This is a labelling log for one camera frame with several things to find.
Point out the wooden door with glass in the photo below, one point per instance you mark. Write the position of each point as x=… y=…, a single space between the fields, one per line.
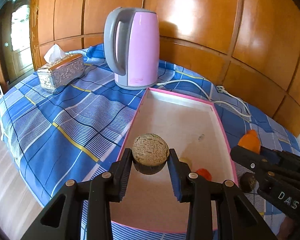
x=16 y=42

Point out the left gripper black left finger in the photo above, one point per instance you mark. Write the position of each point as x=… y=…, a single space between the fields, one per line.
x=61 y=217

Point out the dark brown round fruit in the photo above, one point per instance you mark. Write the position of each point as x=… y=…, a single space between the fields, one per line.
x=247 y=182

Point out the silver ornate tissue box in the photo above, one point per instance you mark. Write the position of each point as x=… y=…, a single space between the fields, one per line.
x=60 y=69

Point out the pink white shallow tray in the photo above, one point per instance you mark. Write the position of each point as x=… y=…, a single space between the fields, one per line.
x=193 y=129

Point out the person's right hand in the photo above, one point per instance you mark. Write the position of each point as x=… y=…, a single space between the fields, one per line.
x=289 y=229

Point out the pink electric kettle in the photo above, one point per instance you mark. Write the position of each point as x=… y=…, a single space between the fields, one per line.
x=132 y=47

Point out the small yellow-brown potato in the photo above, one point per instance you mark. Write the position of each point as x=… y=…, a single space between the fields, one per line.
x=187 y=161

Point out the blue plaid tablecloth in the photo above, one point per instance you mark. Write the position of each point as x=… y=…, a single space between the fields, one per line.
x=77 y=133

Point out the orange oval tomato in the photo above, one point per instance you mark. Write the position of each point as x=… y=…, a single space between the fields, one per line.
x=250 y=141

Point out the red tomato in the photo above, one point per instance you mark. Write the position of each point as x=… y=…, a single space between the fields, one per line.
x=204 y=173

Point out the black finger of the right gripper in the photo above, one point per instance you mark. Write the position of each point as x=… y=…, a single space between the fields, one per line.
x=256 y=162
x=284 y=159

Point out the dark cylinder with pale top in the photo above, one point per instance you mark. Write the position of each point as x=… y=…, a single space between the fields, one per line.
x=150 y=153

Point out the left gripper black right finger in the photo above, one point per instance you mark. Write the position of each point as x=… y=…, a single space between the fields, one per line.
x=237 y=218

